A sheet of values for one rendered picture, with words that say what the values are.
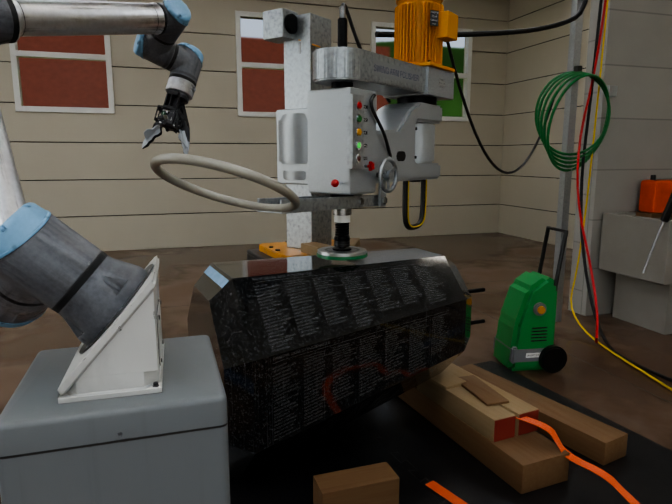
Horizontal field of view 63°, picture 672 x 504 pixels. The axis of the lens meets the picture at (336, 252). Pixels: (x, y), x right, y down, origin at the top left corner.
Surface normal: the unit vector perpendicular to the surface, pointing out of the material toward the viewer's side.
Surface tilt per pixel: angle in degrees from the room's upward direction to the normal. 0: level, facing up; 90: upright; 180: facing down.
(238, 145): 90
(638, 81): 90
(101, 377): 90
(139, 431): 90
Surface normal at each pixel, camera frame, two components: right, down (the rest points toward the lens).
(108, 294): 0.22, -0.32
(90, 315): -0.12, 0.10
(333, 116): -0.58, 0.14
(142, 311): 0.28, 0.16
